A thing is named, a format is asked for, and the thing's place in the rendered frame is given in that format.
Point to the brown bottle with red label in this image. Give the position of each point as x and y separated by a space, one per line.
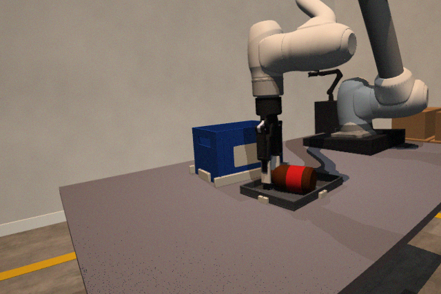
294 178

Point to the blue divided crate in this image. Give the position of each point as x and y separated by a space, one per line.
226 149

